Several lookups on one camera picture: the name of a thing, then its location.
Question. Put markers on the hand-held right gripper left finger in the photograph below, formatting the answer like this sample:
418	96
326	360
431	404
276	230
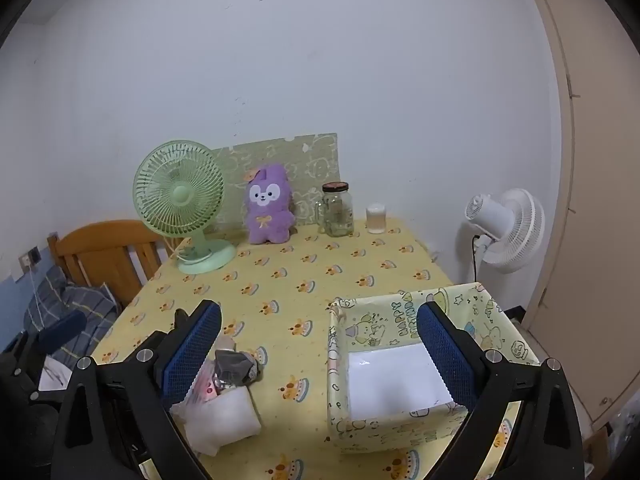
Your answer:
192	350

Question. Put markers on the clear toothpick holder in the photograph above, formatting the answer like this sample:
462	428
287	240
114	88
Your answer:
376	220

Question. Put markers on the beige door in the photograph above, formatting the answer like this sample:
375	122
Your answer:
600	210

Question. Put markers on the grey plaid pillow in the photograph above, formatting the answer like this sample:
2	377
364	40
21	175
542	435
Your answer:
80	305

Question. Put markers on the white bedding cloth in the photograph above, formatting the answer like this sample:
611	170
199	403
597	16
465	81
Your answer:
55	375

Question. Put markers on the wooden chair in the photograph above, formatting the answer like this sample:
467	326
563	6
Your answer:
100	245

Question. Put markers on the white standing fan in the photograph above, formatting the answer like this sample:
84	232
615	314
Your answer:
500	220

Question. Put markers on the cartoon print storage box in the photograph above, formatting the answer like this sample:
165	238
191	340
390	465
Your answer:
377	330

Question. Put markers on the yellow printed tablecloth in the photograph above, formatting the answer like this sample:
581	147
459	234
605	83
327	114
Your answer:
300	300

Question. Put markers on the green desk fan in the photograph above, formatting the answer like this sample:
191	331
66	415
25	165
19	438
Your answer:
177	192

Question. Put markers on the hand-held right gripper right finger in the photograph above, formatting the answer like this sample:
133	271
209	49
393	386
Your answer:
447	355

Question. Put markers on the purple plush toy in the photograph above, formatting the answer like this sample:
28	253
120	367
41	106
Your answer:
267	210

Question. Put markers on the grey sock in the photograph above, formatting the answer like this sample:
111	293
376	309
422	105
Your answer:
235	365

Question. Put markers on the cardboard box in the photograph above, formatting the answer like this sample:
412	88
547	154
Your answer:
597	455

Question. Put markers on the glass jar with dark lid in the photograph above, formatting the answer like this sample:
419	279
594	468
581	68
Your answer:
337	212

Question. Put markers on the green patterned board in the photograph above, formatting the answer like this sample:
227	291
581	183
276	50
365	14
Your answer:
300	160

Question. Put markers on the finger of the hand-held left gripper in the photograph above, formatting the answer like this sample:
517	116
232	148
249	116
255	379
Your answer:
62	332

